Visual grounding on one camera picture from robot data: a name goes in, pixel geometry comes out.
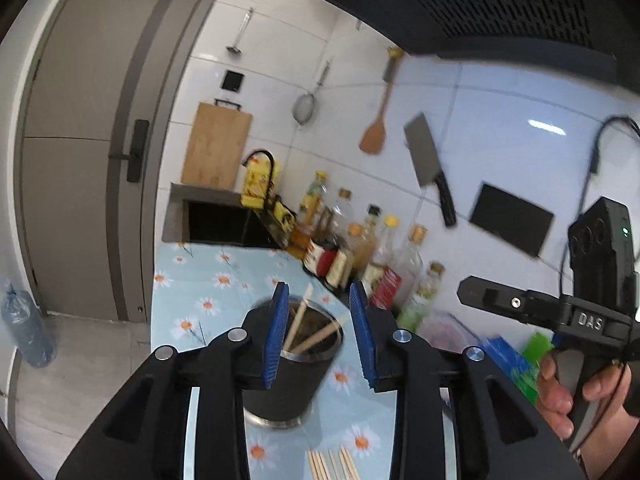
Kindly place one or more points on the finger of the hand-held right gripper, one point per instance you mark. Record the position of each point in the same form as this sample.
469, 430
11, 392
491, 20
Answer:
505, 302

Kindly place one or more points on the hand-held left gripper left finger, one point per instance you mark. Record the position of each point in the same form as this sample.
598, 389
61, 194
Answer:
277, 335

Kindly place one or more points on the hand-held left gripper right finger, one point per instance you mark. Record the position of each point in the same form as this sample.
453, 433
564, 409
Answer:
361, 330

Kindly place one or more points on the light wooden chopstick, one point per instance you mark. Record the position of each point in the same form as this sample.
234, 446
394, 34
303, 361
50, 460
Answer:
302, 310
320, 335

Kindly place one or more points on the black utensil holder cup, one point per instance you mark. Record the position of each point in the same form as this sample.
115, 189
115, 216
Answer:
285, 390

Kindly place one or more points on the row of bamboo chopsticks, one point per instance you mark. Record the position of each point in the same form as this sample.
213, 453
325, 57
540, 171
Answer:
320, 465

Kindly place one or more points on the person's right hand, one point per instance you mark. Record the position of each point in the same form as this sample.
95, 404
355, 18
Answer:
555, 395

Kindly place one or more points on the red label packet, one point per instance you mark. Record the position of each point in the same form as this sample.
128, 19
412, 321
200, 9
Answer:
386, 290

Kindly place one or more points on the green label packet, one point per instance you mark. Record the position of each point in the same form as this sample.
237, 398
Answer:
411, 317

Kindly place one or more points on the green bag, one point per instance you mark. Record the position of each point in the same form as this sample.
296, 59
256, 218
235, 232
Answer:
539, 352

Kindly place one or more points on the blue printed bag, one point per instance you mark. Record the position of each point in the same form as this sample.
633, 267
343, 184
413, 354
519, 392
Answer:
510, 365

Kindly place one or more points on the pink plastic bag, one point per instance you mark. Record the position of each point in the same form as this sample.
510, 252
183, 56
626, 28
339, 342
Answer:
447, 335

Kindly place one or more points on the red label sauce bottle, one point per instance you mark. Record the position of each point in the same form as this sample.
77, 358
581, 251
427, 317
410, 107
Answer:
312, 255
337, 265

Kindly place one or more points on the small clear bottle tan cap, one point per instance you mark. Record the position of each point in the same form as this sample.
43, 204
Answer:
430, 285

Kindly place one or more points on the blue daisy print tablecloth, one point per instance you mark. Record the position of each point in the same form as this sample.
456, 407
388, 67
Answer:
215, 280

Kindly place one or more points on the clear bottle yellow cap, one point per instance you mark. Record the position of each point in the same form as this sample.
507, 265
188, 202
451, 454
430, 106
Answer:
387, 245

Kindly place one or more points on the clear bottle orange cap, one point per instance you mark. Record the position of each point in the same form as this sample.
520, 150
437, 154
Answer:
412, 255

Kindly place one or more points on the amber bottle dark cap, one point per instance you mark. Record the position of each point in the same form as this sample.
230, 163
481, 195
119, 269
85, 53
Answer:
371, 230

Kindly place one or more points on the small yellow packet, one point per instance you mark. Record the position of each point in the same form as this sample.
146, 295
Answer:
284, 220

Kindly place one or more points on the clear bottle brown cap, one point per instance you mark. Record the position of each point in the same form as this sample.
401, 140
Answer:
342, 215

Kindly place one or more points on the kitchen sink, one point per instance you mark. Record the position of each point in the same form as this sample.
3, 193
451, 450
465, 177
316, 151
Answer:
215, 225

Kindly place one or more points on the yellow cooking oil bottle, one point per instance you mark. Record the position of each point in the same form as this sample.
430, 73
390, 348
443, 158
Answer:
312, 205

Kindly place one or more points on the yellow sponge packet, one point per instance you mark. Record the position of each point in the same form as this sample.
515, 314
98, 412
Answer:
255, 182

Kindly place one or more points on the black faucet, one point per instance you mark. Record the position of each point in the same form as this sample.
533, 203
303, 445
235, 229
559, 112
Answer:
270, 160

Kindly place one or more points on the wooden spatula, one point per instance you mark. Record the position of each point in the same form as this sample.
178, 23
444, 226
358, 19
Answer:
374, 135

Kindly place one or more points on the wooden cutting board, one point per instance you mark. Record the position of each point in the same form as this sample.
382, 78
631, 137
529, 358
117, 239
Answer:
216, 145

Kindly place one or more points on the metal mesh strainer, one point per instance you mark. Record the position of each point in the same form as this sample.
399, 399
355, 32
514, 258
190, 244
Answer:
304, 107

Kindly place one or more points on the blue water bottle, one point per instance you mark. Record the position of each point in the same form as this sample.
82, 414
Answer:
25, 325

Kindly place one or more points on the grey door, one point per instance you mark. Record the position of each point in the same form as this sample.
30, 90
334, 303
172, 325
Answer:
75, 160

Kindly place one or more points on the black range hood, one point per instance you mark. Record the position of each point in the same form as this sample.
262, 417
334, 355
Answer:
450, 5

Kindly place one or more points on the metal ladle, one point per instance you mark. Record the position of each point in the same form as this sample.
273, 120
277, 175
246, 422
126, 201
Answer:
241, 30

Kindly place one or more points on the black rectangular wall panel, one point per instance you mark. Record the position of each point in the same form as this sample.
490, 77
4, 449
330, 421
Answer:
510, 220

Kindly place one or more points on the black square wall socket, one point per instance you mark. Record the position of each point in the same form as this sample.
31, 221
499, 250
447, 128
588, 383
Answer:
233, 81

